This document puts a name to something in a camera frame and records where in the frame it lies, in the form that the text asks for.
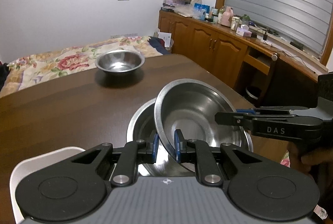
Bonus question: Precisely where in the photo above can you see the large steel bowl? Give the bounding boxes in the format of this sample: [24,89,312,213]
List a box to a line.
[126,99,253,177]

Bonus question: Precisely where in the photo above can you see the medium steel bowl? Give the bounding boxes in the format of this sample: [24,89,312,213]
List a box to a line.
[154,78,253,176]

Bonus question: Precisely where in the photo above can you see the small steel bowl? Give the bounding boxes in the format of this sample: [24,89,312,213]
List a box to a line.
[95,50,145,75]

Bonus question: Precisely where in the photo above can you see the white floral tray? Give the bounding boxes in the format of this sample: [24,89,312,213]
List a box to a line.
[9,146,85,223]

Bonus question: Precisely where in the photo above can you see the wooden sideboard cabinet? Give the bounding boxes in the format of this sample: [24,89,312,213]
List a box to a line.
[158,10,324,107]

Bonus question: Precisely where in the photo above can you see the pink kettle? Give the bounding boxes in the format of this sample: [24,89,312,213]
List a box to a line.
[220,6,234,27]

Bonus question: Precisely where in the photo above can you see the blue picture card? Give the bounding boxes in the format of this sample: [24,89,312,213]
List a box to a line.
[194,3,210,20]

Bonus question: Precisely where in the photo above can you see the floral bed quilt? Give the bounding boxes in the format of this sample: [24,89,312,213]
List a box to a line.
[1,36,169,97]

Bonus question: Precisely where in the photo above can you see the dark clothes on bed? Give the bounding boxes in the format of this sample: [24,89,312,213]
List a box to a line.
[0,63,10,90]

